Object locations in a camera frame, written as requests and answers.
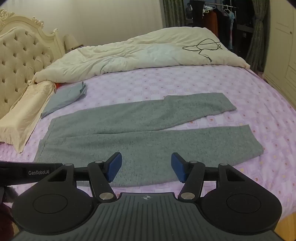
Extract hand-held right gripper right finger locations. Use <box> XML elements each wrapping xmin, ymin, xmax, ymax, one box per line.
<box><xmin>171</xmin><ymin>152</ymin><xmax>248</xmax><ymax>201</ymax></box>

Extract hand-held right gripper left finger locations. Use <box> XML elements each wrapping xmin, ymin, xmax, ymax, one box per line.
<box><xmin>46</xmin><ymin>152</ymin><xmax>122</xmax><ymax>201</ymax></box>

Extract grey fleece pants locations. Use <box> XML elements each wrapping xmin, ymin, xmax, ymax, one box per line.
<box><xmin>33</xmin><ymin>92</ymin><xmax>264</xmax><ymax>188</ymax></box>

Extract dark red cloth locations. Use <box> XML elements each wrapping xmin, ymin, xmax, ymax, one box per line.
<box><xmin>0</xmin><ymin>202</ymin><xmax>15</xmax><ymax>235</ymax></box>

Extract cream satin pillow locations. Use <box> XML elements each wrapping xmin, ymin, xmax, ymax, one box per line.
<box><xmin>0</xmin><ymin>81</ymin><xmax>56</xmax><ymax>153</ymax></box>

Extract blue-grey folded cloth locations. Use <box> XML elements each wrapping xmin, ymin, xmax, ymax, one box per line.
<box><xmin>40</xmin><ymin>82</ymin><xmax>87</xmax><ymax>119</ymax></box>

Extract cream duvet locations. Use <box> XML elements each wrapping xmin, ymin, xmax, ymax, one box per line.
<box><xmin>31</xmin><ymin>27</ymin><xmax>251</xmax><ymax>84</ymax></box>

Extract cream tufted headboard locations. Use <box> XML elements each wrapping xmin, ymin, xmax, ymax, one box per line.
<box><xmin>0</xmin><ymin>9</ymin><xmax>66</xmax><ymax>121</ymax></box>

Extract cream bedside lamp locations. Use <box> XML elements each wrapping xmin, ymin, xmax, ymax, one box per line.
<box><xmin>63</xmin><ymin>34</ymin><xmax>79</xmax><ymax>52</ymax></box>

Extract orange-brown hanging garment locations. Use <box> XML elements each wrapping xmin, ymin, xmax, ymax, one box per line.
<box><xmin>203</xmin><ymin>10</ymin><xmax>219</xmax><ymax>38</ymax></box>

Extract dark hanging clothes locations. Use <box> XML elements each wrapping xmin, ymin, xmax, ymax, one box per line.
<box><xmin>217</xmin><ymin>8</ymin><xmax>232</xmax><ymax>47</ymax></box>

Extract light blue hanging garment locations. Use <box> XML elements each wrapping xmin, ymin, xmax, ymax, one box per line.
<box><xmin>228</xmin><ymin>10</ymin><xmax>236</xmax><ymax>50</ymax></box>

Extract green patterned curtain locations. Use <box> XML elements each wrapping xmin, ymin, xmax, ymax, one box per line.
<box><xmin>162</xmin><ymin>0</ymin><xmax>186</xmax><ymax>29</ymax></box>
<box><xmin>245</xmin><ymin>0</ymin><xmax>271</xmax><ymax>72</ymax></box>

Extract black hanging garment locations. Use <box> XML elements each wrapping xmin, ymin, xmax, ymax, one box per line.
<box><xmin>193</xmin><ymin>0</ymin><xmax>205</xmax><ymax>27</ymax></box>

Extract white wardrobe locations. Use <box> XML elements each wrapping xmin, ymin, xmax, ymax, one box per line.
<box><xmin>264</xmin><ymin>0</ymin><xmax>296</xmax><ymax>107</ymax></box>

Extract black cable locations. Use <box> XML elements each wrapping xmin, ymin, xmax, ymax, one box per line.
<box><xmin>182</xmin><ymin>38</ymin><xmax>224</xmax><ymax>63</ymax></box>

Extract clothes rail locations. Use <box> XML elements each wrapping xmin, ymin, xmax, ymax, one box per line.
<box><xmin>203</xmin><ymin>3</ymin><xmax>239</xmax><ymax>10</ymax></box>

